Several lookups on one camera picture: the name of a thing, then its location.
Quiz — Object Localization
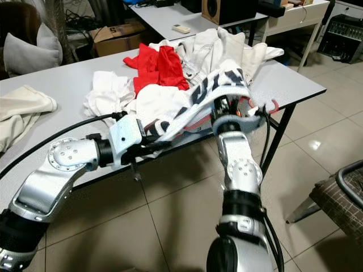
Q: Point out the white shirt black print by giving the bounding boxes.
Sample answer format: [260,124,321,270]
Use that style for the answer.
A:
[125,59,253,142]

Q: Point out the red plastic hanger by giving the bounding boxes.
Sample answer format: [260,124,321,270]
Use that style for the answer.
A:
[181,97,280,134]

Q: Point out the cream denim jacket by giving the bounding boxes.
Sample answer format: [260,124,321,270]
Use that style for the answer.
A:
[147,27,285,86]

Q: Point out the white crumpled garment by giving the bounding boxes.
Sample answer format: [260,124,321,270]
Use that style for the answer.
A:
[83,71,165,120]

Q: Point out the red crumpled garment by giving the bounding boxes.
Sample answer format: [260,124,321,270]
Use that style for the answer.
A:
[124,44,191,94]

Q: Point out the wooden loudspeaker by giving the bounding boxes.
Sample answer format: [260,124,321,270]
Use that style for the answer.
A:
[201,0,259,26]

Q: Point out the white table black edge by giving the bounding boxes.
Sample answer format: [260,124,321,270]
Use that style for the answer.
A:
[0,56,327,196]

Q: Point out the white desk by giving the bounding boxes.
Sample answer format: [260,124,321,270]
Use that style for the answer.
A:
[129,3,270,40]

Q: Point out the white side table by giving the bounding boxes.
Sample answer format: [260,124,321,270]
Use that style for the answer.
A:
[258,0,332,71]

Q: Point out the brown cardboard box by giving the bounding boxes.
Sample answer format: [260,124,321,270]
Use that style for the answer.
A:
[91,22,145,57]

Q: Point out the cream folded cloth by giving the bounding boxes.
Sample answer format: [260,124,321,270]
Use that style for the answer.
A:
[0,85,58,154]

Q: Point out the black audio mixer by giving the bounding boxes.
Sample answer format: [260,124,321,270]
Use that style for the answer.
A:
[318,14,363,63]

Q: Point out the brown wicker chair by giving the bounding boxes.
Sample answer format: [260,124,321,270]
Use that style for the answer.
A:
[286,161,363,250]

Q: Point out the dark brown armchair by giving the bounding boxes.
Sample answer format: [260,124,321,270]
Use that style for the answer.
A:
[0,3,43,80]

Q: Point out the grey pillow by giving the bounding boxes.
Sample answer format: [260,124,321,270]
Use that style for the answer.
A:
[3,23,63,77]

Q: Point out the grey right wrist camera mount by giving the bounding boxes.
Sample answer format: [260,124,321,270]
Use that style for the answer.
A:
[210,110,264,134]

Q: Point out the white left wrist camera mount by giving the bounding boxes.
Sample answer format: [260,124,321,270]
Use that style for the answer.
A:
[108,113,148,168]

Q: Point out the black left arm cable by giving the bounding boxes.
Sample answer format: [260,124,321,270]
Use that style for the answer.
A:
[0,110,125,176]

